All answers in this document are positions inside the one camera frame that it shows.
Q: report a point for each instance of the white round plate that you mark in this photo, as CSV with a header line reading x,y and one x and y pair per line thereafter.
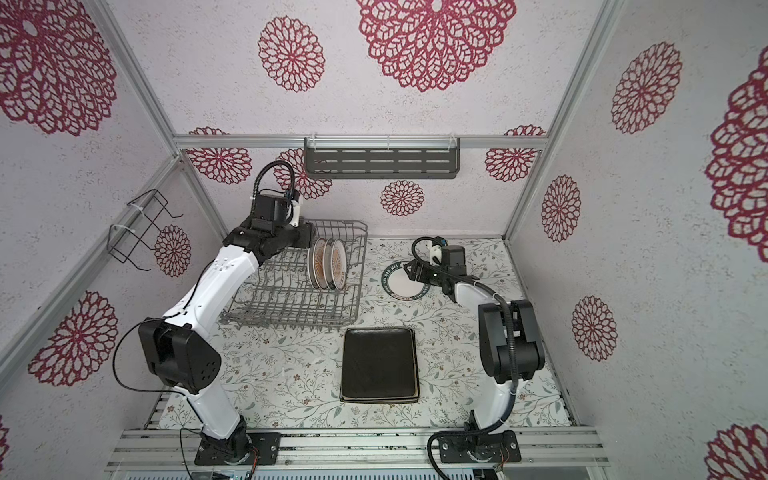
x,y
338,264
396,283
327,264
316,264

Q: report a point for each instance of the white square plate black rim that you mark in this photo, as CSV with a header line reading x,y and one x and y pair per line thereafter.
x,y
379,388

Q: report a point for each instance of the floral patterned rectangular plate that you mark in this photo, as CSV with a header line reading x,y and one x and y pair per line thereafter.
x,y
377,397

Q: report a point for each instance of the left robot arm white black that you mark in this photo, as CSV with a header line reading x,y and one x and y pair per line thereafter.
x,y
176,345

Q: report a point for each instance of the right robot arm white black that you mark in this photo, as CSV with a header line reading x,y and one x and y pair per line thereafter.
x,y
510,345

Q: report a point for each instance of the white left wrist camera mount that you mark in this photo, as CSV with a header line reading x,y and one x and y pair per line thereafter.
x,y
293,216

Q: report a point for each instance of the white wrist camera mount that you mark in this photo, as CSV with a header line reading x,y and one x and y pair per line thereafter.
x,y
435,250
293,216

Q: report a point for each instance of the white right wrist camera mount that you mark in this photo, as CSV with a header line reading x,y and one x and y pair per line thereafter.
x,y
435,250

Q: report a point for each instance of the grey slotted wall shelf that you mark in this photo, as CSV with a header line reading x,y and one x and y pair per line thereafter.
x,y
379,159

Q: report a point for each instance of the black wire wall holder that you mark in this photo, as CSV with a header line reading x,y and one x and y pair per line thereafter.
x,y
124,237

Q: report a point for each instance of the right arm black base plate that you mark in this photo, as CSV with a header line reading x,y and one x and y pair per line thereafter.
x,y
492,448

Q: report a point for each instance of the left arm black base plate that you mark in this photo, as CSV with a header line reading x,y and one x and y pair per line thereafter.
x,y
243,449

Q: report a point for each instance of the aluminium mounting rail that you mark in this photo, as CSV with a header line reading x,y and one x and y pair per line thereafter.
x,y
356,449

